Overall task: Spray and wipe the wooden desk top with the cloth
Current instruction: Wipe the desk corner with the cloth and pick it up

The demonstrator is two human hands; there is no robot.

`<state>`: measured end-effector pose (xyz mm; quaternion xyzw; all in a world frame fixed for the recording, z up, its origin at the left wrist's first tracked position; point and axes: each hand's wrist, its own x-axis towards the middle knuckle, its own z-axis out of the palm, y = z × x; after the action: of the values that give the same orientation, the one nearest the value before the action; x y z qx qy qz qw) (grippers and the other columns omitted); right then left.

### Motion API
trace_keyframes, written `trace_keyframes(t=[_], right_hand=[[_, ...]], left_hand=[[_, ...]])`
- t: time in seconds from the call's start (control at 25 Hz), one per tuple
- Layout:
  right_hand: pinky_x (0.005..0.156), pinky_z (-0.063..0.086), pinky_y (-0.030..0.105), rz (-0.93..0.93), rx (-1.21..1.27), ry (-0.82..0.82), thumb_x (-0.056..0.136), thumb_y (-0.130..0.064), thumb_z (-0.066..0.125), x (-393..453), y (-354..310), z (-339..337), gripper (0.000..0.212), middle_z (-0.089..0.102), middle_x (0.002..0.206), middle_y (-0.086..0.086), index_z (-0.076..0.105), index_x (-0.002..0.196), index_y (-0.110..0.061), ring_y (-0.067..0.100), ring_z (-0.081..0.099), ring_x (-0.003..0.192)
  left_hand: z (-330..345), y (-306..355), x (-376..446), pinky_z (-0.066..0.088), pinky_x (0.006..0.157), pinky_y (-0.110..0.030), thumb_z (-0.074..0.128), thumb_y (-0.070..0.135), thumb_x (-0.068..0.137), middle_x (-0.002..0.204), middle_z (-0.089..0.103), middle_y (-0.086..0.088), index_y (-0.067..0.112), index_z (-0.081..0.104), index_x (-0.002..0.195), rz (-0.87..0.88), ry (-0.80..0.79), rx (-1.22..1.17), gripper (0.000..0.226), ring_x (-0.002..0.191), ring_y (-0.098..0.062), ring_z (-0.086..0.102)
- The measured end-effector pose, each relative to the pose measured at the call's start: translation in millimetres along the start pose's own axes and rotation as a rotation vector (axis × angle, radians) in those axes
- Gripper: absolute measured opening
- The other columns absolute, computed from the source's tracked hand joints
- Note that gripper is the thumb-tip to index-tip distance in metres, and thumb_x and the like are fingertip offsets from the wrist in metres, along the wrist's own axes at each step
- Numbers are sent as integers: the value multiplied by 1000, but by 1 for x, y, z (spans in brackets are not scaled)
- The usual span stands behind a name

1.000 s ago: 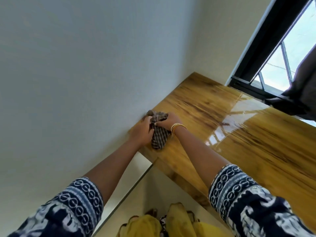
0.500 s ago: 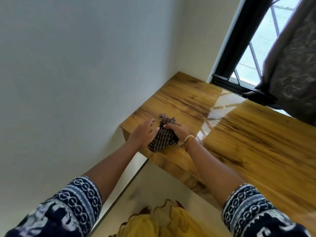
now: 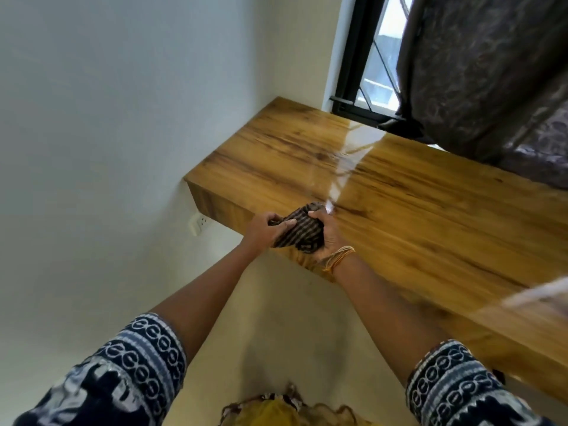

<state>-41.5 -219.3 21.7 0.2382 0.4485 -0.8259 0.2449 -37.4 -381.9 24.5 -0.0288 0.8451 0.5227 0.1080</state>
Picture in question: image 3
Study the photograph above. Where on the person's right hand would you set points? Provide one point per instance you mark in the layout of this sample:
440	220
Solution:
333	237

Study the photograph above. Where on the person's left hand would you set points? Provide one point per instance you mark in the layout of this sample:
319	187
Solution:
264	230

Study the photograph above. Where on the brown striped cleaning cloth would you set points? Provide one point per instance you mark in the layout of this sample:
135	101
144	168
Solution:
301	230

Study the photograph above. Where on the person's left forearm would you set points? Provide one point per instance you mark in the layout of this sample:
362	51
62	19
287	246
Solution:
204	297

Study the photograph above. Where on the person's right forearm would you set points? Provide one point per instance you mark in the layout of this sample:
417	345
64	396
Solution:
386	315

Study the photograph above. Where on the gold bangles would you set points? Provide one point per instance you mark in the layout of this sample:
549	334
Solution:
339	257

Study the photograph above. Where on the wooden table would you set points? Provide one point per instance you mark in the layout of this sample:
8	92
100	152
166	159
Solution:
421	217

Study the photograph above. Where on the yellow garment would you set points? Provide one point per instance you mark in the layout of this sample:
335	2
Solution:
288	410

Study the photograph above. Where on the black framed window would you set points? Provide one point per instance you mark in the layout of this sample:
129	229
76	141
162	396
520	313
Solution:
359	53

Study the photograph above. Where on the blue white patterned top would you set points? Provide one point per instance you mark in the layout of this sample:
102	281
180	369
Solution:
111	377

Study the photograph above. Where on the brown leaf-patterned curtain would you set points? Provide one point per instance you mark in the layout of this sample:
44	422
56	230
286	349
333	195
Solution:
488	75

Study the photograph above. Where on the white wall socket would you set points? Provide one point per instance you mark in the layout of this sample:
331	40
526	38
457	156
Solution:
198	224

